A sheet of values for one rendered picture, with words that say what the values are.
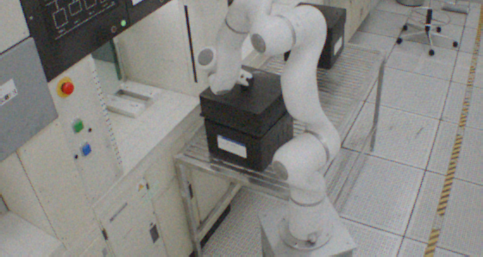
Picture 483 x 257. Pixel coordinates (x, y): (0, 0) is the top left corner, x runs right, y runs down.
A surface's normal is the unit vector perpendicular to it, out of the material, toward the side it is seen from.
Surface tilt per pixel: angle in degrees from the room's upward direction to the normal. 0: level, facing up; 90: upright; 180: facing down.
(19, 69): 90
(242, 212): 0
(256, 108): 0
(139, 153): 0
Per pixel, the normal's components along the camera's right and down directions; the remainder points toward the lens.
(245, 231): -0.07, -0.80
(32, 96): 0.87, 0.24
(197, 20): -0.49, 0.55
